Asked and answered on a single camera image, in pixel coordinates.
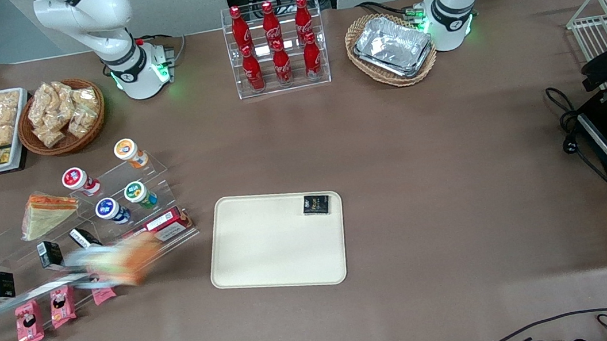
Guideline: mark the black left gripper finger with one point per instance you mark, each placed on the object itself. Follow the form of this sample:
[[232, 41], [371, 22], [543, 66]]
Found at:
[[602, 79]]

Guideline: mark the red lid yogurt cup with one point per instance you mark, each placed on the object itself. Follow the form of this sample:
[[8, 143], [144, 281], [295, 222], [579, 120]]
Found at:
[[74, 178]]

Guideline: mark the silver reach grabber tool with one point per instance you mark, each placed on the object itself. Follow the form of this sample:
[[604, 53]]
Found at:
[[7, 305]]

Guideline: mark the triangle sandwich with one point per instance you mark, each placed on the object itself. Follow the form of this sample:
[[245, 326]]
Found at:
[[129, 261], [45, 216]]

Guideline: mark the small black snack box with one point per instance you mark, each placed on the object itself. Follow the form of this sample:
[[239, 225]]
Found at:
[[50, 255], [1, 286], [316, 205], [83, 238]]

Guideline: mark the aluminium foil tray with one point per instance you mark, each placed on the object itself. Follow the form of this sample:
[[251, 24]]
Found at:
[[412, 69], [392, 41]]

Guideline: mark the beige plastic serving tray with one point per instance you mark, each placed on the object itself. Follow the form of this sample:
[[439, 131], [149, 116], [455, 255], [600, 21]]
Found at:
[[279, 254]]

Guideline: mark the yellow snack packet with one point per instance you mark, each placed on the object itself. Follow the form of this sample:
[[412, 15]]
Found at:
[[5, 156]]

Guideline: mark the round wicker basket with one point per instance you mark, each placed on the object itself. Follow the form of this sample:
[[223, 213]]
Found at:
[[66, 148]]

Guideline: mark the blue gum bottle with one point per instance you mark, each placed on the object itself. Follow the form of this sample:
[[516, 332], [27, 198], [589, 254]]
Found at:
[[106, 208]]

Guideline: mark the pink snack packet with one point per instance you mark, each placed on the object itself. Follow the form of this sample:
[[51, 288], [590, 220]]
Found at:
[[63, 310], [103, 296], [29, 326]]

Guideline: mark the orange gum bottle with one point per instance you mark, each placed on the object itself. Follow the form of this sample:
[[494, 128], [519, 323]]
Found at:
[[126, 149]]

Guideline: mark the green gum bottle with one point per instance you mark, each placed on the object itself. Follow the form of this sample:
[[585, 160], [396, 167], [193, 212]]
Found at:
[[135, 191]]

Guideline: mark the clear acrylic tiered stand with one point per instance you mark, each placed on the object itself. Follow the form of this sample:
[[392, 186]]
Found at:
[[155, 166]]

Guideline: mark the oval wicker basket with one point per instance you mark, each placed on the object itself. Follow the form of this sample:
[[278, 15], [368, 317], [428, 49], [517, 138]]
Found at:
[[385, 80]]

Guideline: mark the red tartan shortbread box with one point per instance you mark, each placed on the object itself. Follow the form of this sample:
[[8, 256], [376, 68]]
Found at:
[[171, 224]]

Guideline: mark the red cola bottle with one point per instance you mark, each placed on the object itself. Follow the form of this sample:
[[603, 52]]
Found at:
[[312, 60], [283, 67], [239, 27], [253, 72], [270, 24], [303, 19]]

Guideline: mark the clear acrylic bottle rack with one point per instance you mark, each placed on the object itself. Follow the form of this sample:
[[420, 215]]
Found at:
[[270, 90]]

